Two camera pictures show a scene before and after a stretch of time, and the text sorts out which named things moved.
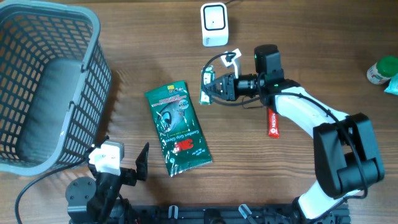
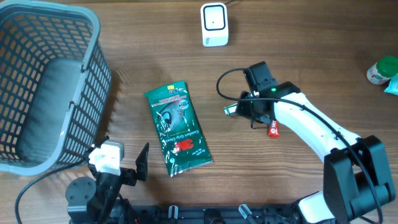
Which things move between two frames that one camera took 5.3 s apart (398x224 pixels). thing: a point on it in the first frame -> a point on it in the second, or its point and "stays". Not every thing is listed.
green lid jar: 384,70 stays
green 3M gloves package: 181,137 stays
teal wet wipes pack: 392,86 stays
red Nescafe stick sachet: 273,124 stays
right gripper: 227,91 -> 242,109
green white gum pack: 207,76 -> 231,109
